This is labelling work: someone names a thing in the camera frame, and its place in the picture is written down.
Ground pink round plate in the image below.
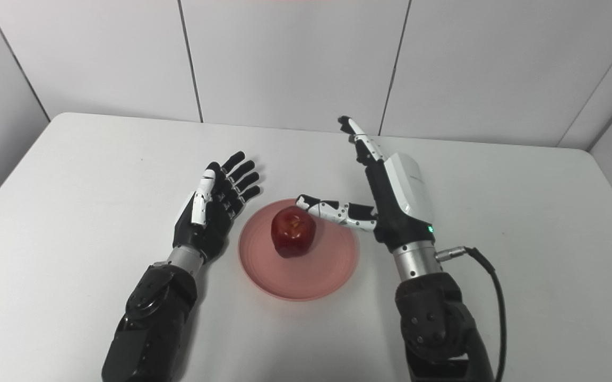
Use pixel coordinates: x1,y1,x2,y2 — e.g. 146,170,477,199
238,198,360,302

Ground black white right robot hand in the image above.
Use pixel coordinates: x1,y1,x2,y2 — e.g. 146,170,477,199
295,115,436,252

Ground red apple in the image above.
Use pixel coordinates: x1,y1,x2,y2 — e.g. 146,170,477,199
271,206,317,259

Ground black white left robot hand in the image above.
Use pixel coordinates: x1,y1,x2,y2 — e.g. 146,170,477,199
172,151,262,264

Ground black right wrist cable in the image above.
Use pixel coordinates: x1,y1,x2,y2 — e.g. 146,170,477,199
435,246,508,382

